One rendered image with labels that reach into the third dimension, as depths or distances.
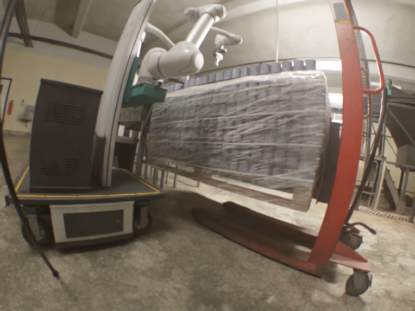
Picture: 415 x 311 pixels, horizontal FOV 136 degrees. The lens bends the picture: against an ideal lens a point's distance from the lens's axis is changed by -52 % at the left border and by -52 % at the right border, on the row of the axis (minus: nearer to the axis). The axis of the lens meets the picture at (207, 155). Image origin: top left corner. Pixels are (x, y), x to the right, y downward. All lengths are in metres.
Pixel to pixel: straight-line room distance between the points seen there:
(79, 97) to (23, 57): 7.96
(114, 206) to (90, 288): 0.44
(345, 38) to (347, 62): 0.19
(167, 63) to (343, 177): 1.09
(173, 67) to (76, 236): 0.99
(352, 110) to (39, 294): 1.67
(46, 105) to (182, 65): 0.69
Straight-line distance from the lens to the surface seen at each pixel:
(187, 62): 0.90
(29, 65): 8.58
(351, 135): 1.03
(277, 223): 1.61
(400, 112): 4.79
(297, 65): 1.00
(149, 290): 0.86
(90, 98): 0.92
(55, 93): 0.91
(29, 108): 8.00
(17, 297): 0.91
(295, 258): 1.16
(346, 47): 1.26
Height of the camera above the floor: 0.65
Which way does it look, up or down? 3 degrees down
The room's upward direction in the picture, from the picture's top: 10 degrees clockwise
